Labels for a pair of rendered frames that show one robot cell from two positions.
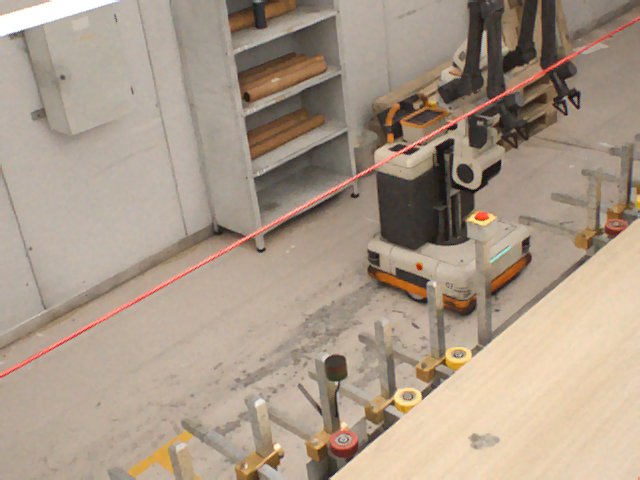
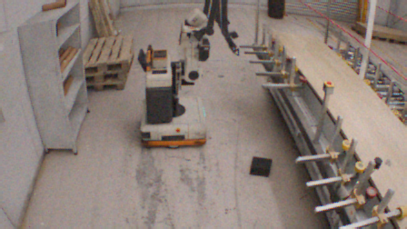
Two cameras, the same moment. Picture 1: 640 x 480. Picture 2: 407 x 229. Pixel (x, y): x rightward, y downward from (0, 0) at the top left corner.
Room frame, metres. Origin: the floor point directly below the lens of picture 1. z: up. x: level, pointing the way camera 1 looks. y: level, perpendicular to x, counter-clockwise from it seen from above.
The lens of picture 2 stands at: (2.09, 1.49, 2.13)
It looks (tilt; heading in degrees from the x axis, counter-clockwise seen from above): 33 degrees down; 306
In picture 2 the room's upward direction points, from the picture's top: 2 degrees clockwise
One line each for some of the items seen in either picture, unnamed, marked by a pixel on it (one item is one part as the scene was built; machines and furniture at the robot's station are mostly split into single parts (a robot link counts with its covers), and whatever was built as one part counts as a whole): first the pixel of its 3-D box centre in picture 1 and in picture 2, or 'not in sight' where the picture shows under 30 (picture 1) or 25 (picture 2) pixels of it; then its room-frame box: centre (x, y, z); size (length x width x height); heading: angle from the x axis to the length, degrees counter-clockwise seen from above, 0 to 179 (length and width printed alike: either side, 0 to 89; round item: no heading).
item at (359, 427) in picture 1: (337, 451); (347, 204); (2.00, 0.02, 0.75); 0.26 x 0.01 x 0.10; 132
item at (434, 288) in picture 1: (437, 343); (332, 144); (2.30, -0.35, 0.88); 0.04 x 0.04 x 0.48; 42
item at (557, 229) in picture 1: (568, 232); (283, 86); (3.01, -1.00, 0.81); 0.43 x 0.03 x 0.04; 42
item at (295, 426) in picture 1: (296, 427); (344, 204); (2.02, 0.13, 0.84); 0.43 x 0.03 x 0.04; 42
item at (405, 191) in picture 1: (430, 177); (162, 84); (4.15, -0.64, 0.59); 0.55 x 0.34 x 0.83; 132
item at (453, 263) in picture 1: (448, 252); (172, 119); (4.08, -0.70, 0.16); 0.67 x 0.64 x 0.25; 42
